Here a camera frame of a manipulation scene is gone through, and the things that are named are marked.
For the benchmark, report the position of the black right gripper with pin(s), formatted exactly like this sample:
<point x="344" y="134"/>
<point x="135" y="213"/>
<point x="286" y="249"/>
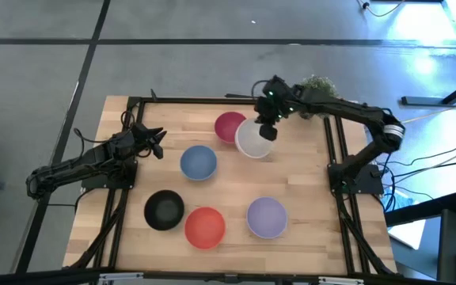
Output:
<point x="275" y="99"/>

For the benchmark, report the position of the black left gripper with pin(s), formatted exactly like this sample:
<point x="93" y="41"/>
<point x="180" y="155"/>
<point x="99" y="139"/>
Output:
<point x="139" y="136"/>

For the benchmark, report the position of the white bowl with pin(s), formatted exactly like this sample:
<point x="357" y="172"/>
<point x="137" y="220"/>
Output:
<point x="251" y="146"/>

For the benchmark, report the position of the blue bowl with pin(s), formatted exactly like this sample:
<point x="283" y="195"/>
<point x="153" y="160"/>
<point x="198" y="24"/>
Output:
<point x="198" y="163"/>

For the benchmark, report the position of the purple bowl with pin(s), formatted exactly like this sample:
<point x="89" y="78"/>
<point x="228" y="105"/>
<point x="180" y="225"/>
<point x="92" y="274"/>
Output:
<point x="267" y="217"/>

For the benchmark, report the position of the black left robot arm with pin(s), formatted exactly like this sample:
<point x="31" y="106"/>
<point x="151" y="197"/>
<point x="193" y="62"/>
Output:
<point x="73" y="164"/>

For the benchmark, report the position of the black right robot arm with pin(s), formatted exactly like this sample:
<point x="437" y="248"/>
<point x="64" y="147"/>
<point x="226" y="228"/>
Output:
<point x="354" y="109"/>

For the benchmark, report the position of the pink-red bowl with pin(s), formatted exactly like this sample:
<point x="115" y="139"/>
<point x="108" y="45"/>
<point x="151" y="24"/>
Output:
<point x="226" y="126"/>

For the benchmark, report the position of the small green potted plant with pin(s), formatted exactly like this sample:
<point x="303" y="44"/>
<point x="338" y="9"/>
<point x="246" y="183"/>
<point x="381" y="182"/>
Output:
<point x="319" y="83"/>

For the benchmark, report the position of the black bowl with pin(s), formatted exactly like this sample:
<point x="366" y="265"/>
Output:
<point x="164" y="210"/>

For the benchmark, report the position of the orange bowl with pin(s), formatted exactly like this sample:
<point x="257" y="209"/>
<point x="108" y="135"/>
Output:
<point x="205" y="228"/>

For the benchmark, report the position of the black desk leg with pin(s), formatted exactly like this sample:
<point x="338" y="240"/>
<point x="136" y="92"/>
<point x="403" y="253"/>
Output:
<point x="441" y="99"/>

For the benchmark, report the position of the black aluminium table frame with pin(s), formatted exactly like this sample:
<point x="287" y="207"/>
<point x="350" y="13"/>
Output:
<point x="196" y="100"/>

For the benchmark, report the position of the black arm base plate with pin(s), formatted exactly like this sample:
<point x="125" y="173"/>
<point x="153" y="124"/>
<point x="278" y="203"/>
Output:
<point x="364" y="180"/>
<point x="111" y="180"/>

